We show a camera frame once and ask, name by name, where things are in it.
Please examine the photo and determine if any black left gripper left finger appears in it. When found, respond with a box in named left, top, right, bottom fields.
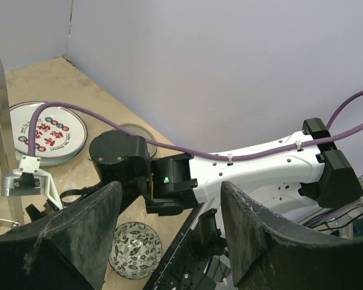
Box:
left=0, top=182, right=122, bottom=289

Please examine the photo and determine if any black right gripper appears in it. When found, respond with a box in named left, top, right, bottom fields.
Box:
left=25, top=182, right=106, bottom=222

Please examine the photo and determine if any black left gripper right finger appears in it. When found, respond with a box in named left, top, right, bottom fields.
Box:
left=220, top=181, right=363, bottom=289

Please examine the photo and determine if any black white patterned bowl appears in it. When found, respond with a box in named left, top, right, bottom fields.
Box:
left=109, top=222, right=162, bottom=280

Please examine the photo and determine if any white plate with red characters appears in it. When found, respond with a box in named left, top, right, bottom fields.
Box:
left=10, top=101, right=88, bottom=159

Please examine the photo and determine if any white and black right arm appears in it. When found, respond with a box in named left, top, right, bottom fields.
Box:
left=71, top=118, right=363, bottom=216

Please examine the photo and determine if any stainless steel dish rack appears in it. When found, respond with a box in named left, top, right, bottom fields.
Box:
left=0, top=42, right=27, bottom=235

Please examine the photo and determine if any teal rimmed plate underneath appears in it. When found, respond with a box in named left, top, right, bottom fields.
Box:
left=0, top=129, right=88, bottom=166

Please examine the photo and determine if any grey green small plate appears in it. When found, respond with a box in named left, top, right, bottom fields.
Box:
left=121, top=123, right=158, bottom=158

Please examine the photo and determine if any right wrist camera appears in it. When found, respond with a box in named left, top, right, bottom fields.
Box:
left=1, top=155, right=63, bottom=210

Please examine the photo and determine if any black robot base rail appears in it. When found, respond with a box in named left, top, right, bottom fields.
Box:
left=144, top=201, right=233, bottom=289

